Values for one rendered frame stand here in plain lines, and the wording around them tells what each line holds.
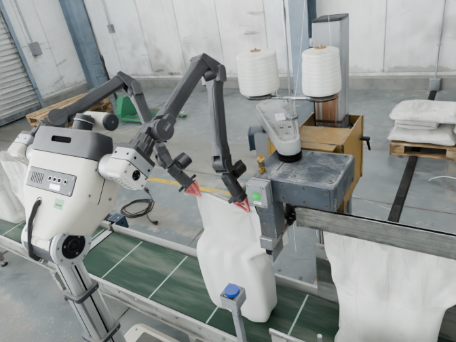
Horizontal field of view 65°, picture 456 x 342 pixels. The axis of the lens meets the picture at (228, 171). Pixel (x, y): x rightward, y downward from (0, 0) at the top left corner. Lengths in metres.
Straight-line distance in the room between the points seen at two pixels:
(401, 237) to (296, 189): 0.42
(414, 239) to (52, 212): 1.26
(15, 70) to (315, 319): 8.11
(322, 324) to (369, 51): 5.04
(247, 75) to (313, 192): 0.53
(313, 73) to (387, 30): 4.98
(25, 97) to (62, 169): 7.75
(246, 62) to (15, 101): 7.88
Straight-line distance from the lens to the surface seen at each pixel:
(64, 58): 9.73
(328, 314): 2.02
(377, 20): 6.27
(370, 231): 1.42
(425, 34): 6.23
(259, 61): 1.40
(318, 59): 1.31
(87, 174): 1.30
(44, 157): 1.49
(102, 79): 9.76
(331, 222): 1.44
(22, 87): 9.07
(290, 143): 1.27
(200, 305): 2.14
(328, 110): 1.60
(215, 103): 1.48
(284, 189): 1.23
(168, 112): 1.31
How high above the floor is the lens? 1.95
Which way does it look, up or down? 28 degrees down
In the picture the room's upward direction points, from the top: 10 degrees counter-clockwise
